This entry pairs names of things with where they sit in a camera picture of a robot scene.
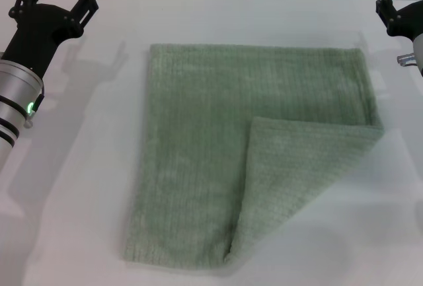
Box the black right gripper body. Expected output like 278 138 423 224
387 0 423 38

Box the wrist cable with plug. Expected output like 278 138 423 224
396 53 416 67
24 81 46 129

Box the left wrist cable with plug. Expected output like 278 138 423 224
24 81 46 129

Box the green ribbed towel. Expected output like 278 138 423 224
119 44 385 266

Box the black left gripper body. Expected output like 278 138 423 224
0 3 83 79

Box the right wrist cable with plug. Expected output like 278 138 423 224
396 53 416 67

